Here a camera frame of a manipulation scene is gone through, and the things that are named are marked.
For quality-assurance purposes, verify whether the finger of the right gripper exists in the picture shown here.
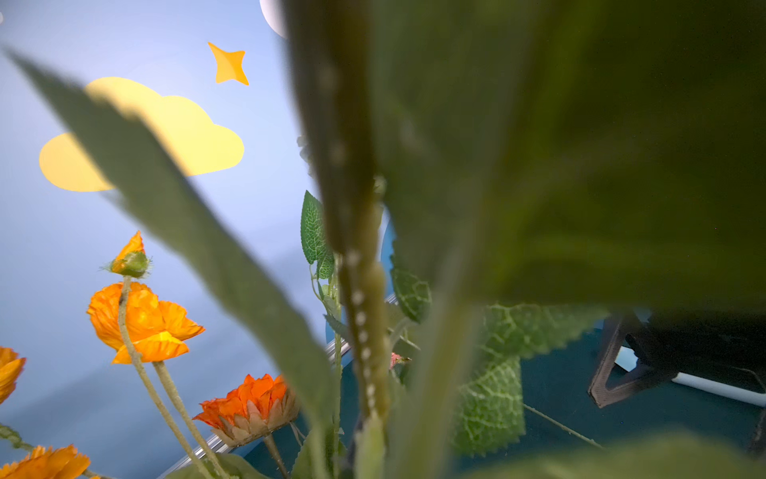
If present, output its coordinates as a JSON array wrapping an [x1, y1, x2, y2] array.
[[588, 313, 676, 408]]

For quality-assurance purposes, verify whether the peach pink rose stem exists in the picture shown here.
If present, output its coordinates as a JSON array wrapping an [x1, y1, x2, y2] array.
[[9, 1, 765, 478]]

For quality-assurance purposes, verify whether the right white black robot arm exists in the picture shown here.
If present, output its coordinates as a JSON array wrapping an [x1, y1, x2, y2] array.
[[588, 311, 765, 408]]

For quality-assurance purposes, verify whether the magenta rose stem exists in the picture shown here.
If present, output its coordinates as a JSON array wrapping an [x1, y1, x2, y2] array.
[[452, 303, 608, 456]]

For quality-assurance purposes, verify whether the pale blue white flower stem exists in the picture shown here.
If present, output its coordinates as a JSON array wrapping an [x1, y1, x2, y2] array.
[[300, 191, 348, 424]]

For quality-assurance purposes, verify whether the orange gerbera flower stem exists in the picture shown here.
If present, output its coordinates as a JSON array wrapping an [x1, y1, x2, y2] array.
[[193, 374, 299, 478]]

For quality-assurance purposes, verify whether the orange poppy flower stem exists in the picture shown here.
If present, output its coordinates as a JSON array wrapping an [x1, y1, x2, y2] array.
[[0, 230, 231, 479]]

